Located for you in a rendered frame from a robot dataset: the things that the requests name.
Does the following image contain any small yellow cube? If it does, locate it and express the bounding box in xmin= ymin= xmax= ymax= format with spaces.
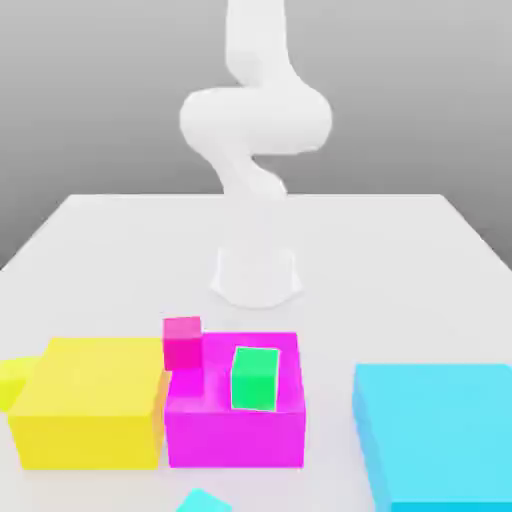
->
xmin=0 ymin=356 xmax=42 ymax=413

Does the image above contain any small cyan cube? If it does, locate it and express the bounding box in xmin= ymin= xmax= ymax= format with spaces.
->
xmin=174 ymin=487 xmax=234 ymax=512

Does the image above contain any large cyan box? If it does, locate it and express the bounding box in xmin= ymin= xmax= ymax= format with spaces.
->
xmin=352 ymin=362 xmax=512 ymax=512

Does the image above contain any small pink cube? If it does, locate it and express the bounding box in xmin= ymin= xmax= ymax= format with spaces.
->
xmin=161 ymin=315 xmax=204 ymax=372

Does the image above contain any small green cube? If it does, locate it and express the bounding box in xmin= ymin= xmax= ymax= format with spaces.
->
xmin=230 ymin=346 xmax=281 ymax=413

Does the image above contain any large magenta box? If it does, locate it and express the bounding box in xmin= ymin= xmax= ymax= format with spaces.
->
xmin=162 ymin=331 xmax=307 ymax=470

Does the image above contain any large yellow box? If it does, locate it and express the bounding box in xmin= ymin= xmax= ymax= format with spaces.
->
xmin=7 ymin=336 xmax=171 ymax=472

